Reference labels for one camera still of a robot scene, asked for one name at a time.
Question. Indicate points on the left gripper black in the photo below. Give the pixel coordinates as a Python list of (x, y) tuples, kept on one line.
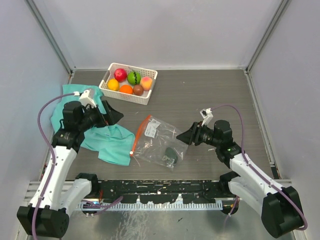
[(111, 116)]

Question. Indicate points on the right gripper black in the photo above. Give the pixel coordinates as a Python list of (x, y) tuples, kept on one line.
[(192, 134)]

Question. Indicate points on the orange fake orange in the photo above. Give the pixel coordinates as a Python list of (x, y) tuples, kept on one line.
[(127, 89)]

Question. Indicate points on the clear zip bag orange seal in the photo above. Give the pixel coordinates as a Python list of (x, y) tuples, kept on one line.
[(153, 137)]

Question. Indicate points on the yellow fake lemon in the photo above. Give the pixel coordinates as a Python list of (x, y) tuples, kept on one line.
[(113, 85)]

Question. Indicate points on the brown fake kiwi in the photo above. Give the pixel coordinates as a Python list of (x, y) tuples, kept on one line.
[(138, 90)]

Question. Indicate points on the red fake apple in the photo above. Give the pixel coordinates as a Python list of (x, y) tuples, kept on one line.
[(120, 75)]

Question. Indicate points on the green fake fruit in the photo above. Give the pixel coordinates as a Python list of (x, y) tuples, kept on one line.
[(134, 78)]

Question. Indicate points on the fake peach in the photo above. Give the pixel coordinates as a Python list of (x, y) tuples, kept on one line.
[(146, 83)]

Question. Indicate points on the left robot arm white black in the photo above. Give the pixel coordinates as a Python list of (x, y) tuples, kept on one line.
[(48, 213)]

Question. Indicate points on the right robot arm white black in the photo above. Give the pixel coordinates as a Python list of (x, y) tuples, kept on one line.
[(279, 207)]

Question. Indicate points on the dark green fake avocado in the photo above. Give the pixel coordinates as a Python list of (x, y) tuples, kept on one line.
[(170, 157)]

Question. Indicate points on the teal cloth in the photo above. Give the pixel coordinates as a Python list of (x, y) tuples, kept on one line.
[(113, 143)]

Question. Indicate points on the white perforated plastic basket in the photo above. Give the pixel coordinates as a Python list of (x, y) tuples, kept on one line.
[(144, 72)]

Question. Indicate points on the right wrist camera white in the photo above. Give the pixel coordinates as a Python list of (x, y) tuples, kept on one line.
[(207, 116)]

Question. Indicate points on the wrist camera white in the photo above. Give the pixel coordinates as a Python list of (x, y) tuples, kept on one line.
[(87, 99), (207, 116)]

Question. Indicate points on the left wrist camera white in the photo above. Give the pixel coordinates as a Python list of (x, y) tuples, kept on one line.
[(87, 99)]

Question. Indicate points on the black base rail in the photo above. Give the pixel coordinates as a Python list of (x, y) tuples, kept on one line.
[(159, 191)]

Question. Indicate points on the grey slotted cable duct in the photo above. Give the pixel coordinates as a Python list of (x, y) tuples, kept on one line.
[(176, 206)]

